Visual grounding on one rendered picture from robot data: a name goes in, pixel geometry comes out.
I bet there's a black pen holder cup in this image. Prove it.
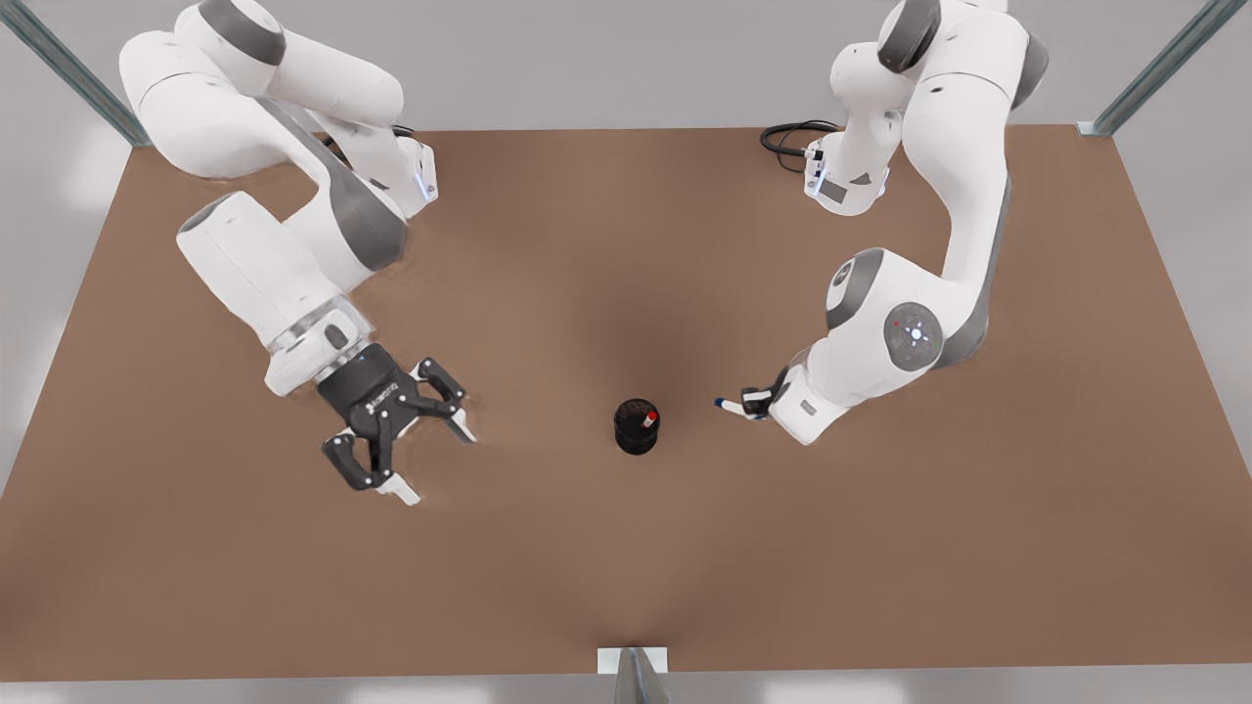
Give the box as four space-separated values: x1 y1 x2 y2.
612 397 662 458

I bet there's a black cable loop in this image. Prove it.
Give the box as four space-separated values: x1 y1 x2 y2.
759 120 844 176

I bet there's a silver frame post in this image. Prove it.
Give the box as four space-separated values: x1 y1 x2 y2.
597 645 671 704
1075 0 1252 139
0 0 154 149

